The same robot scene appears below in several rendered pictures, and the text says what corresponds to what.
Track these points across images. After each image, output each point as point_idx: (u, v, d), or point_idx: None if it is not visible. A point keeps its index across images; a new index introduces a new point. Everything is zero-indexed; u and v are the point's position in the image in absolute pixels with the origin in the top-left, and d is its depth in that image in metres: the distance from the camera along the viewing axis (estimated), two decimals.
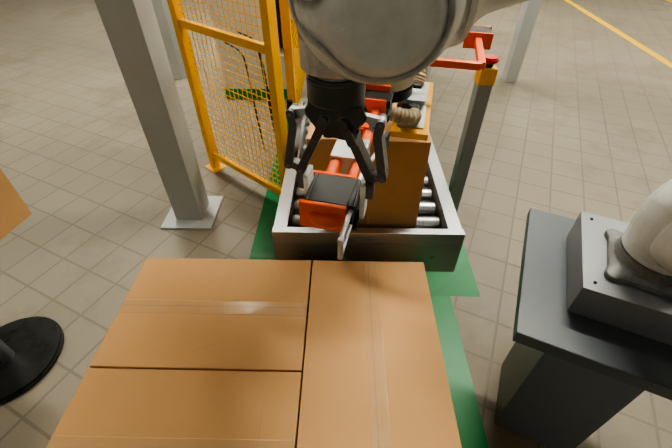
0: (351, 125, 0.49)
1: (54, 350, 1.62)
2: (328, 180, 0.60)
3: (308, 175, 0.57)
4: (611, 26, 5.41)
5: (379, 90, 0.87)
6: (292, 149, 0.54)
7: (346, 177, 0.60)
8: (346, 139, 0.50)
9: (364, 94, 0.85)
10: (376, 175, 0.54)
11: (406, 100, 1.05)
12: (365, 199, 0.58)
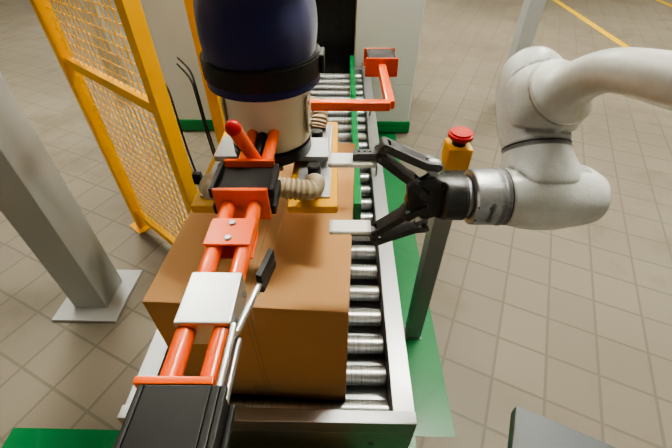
0: (422, 180, 0.59)
1: None
2: (158, 401, 0.33)
3: (368, 221, 0.64)
4: (617, 39, 4.92)
5: (258, 166, 0.61)
6: None
7: (193, 385, 0.34)
8: None
9: (236, 178, 0.59)
10: None
11: (304, 157, 0.81)
12: (351, 156, 0.55)
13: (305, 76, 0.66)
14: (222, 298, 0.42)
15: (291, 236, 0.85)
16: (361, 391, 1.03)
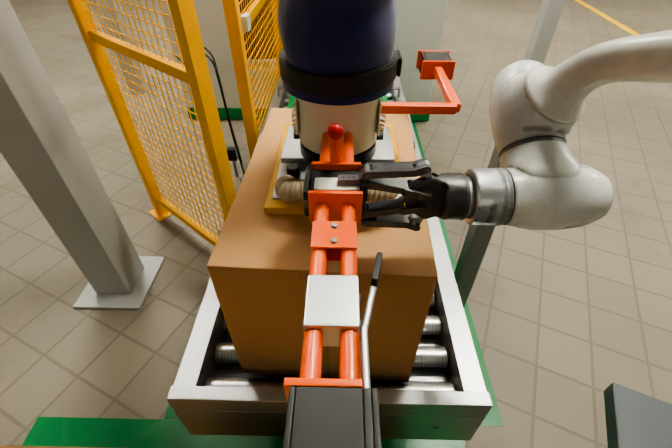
0: (422, 180, 0.58)
1: None
2: (314, 403, 0.33)
3: None
4: (632, 30, 4.86)
5: (345, 169, 0.62)
6: None
7: (345, 388, 0.34)
8: (408, 183, 0.60)
9: None
10: None
11: (371, 160, 0.82)
12: (336, 181, 0.58)
13: (386, 79, 0.67)
14: (346, 301, 0.43)
15: None
16: (420, 373, 0.97)
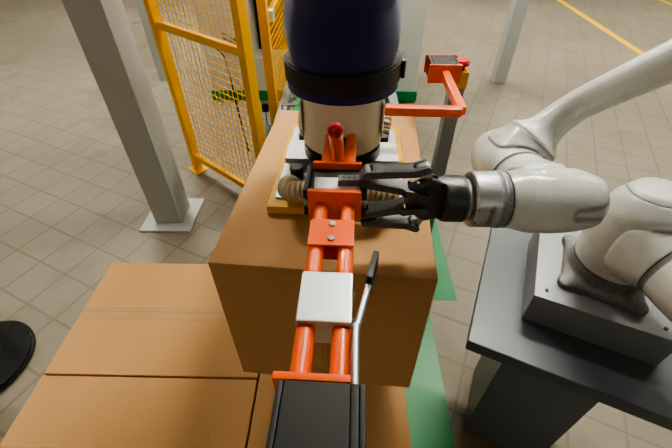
0: (422, 181, 0.58)
1: (24, 355, 1.61)
2: (301, 397, 0.33)
3: None
4: (603, 27, 5.40)
5: (346, 169, 0.62)
6: None
7: (332, 383, 0.34)
8: (408, 184, 0.60)
9: None
10: None
11: (374, 162, 0.82)
12: (336, 181, 0.58)
13: (389, 81, 0.67)
14: (339, 297, 0.43)
15: None
16: None
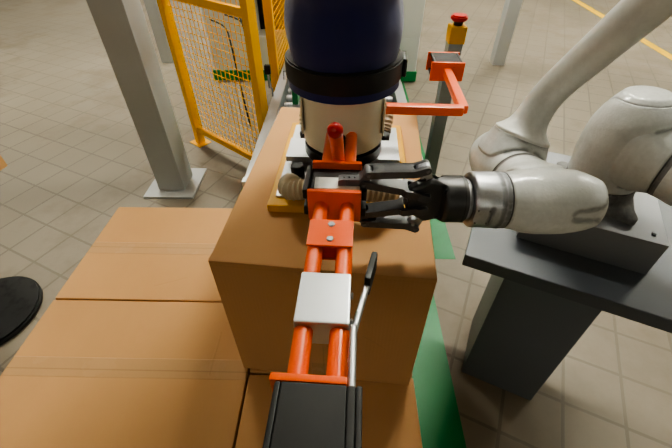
0: (422, 181, 0.59)
1: (32, 306, 1.64)
2: (298, 398, 0.34)
3: None
4: (602, 14, 5.43)
5: (346, 168, 0.62)
6: None
7: (329, 385, 0.35)
8: (408, 184, 0.60)
9: None
10: None
11: (375, 160, 0.82)
12: (336, 180, 0.58)
13: (390, 79, 0.67)
14: (337, 299, 0.43)
15: None
16: None
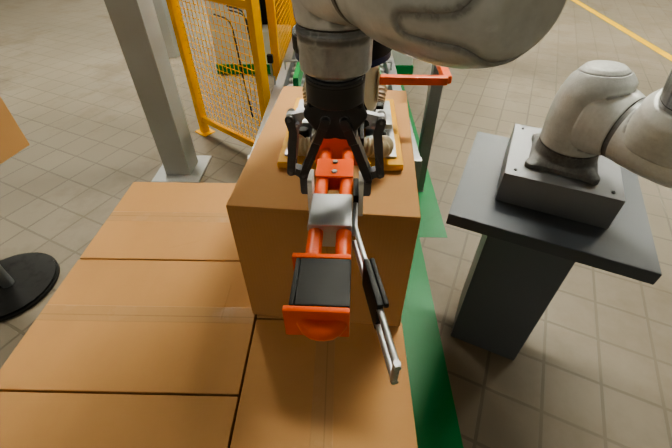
0: (352, 124, 0.50)
1: (50, 278, 1.76)
2: (314, 267, 0.45)
3: (312, 180, 0.56)
4: (596, 11, 5.55)
5: None
6: (294, 155, 0.53)
7: (337, 259, 0.46)
8: (347, 138, 0.51)
9: None
10: (373, 171, 0.55)
11: None
12: (363, 196, 0.58)
13: (383, 49, 0.78)
14: (342, 210, 0.54)
15: None
16: None
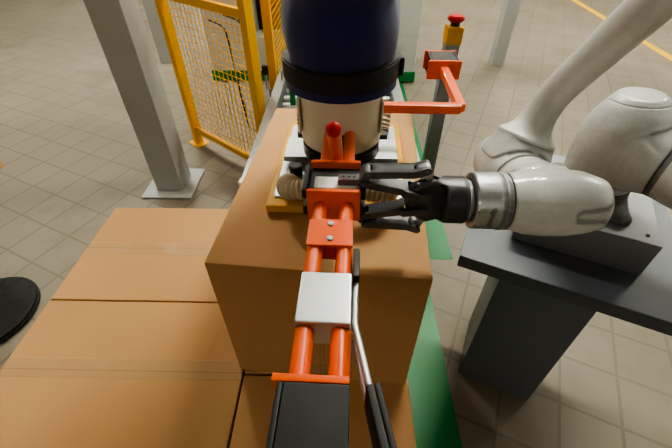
0: (423, 182, 0.58)
1: (29, 306, 1.64)
2: (300, 398, 0.34)
3: None
4: (601, 14, 5.43)
5: (344, 168, 0.62)
6: None
7: (332, 384, 0.34)
8: (409, 184, 0.59)
9: None
10: None
11: (373, 159, 0.82)
12: (336, 180, 0.58)
13: (388, 78, 0.67)
14: (338, 298, 0.43)
15: None
16: None
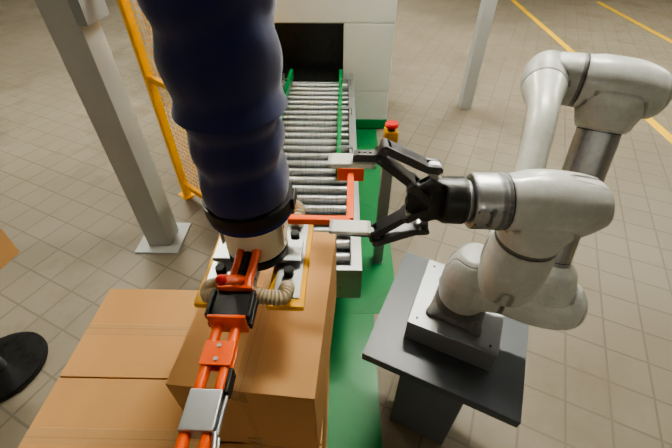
0: (423, 182, 0.58)
1: (39, 360, 1.97)
2: None
3: (368, 222, 0.64)
4: (572, 49, 5.76)
5: (241, 290, 0.85)
6: None
7: None
8: None
9: (224, 302, 0.83)
10: None
11: (282, 260, 1.05)
12: (351, 156, 0.55)
13: (278, 218, 0.90)
14: (209, 410, 0.66)
15: (277, 327, 1.11)
16: None
